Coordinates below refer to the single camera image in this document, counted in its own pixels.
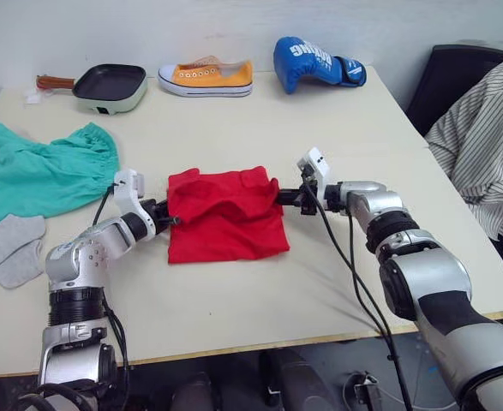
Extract grey ankle sock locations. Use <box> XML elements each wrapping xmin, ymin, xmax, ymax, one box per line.
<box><xmin>0</xmin><ymin>238</ymin><xmax>45</xmax><ymax>290</ymax></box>
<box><xmin>0</xmin><ymin>213</ymin><xmax>47</xmax><ymax>284</ymax></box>

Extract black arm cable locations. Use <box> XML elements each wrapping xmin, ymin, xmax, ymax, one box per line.
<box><xmin>300</xmin><ymin>169</ymin><xmax>414</xmax><ymax>411</ymax></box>
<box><xmin>91</xmin><ymin>182</ymin><xmax>131</xmax><ymax>411</ymax></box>
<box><xmin>347</xmin><ymin>212</ymin><xmax>386</xmax><ymax>336</ymax></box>

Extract red t-shirt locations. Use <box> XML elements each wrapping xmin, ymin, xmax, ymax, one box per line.
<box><xmin>166</xmin><ymin>167</ymin><xmax>291</xmax><ymax>265</ymax></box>

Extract blue boxing glove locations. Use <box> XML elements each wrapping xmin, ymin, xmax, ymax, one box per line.
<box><xmin>272</xmin><ymin>36</ymin><xmax>368</xmax><ymax>96</ymax></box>

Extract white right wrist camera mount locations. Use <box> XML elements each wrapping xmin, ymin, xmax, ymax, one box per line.
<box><xmin>296</xmin><ymin>146</ymin><xmax>333</xmax><ymax>190</ymax></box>

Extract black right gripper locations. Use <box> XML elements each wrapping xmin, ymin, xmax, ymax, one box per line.
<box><xmin>277</xmin><ymin>182</ymin><xmax>326</xmax><ymax>217</ymax></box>

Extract person in striped shirt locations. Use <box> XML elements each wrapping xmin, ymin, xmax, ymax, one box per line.
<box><xmin>424</xmin><ymin>53</ymin><xmax>503</xmax><ymax>241</ymax></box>

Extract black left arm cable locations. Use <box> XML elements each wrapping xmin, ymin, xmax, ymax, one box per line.
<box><xmin>91</xmin><ymin>182</ymin><xmax>131</xmax><ymax>411</ymax></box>

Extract small black bracket with white cable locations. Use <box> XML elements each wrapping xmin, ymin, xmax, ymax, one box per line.
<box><xmin>342</xmin><ymin>371</ymin><xmax>462</xmax><ymax>411</ymax></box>

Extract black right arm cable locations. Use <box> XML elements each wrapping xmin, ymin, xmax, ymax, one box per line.
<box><xmin>300</xmin><ymin>169</ymin><xmax>414</xmax><ymax>411</ymax></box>
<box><xmin>347</xmin><ymin>212</ymin><xmax>386</xmax><ymax>336</ymax></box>

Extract green shorts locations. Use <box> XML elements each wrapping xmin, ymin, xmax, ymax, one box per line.
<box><xmin>0</xmin><ymin>121</ymin><xmax>122</xmax><ymax>229</ymax></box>

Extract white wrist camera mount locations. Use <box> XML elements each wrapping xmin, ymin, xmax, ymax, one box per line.
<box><xmin>296</xmin><ymin>146</ymin><xmax>333</xmax><ymax>190</ymax></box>
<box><xmin>112</xmin><ymin>168</ymin><xmax>156</xmax><ymax>240</ymax></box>

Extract dark rounded shape under table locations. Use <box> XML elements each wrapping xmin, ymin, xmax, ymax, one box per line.
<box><xmin>258</xmin><ymin>348</ymin><xmax>336</xmax><ymax>411</ymax></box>
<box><xmin>168</xmin><ymin>371</ymin><xmax>219</xmax><ymax>411</ymax></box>

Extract green electric frying pan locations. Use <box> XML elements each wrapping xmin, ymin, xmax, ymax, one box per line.
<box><xmin>35</xmin><ymin>63</ymin><xmax>149</xmax><ymax>117</ymax></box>

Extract black chair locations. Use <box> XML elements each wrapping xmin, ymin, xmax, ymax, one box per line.
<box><xmin>404</xmin><ymin>44</ymin><xmax>503</xmax><ymax>138</ymax></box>

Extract orange canvas sneaker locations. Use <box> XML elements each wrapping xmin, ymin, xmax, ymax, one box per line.
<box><xmin>157</xmin><ymin>59</ymin><xmax>254</xmax><ymax>98</ymax></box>

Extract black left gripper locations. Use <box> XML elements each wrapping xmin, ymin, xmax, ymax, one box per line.
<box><xmin>141</xmin><ymin>198</ymin><xmax>183</xmax><ymax>236</ymax></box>

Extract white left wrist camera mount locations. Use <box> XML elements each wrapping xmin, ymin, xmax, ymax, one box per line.
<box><xmin>112</xmin><ymin>168</ymin><xmax>156</xmax><ymax>240</ymax></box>

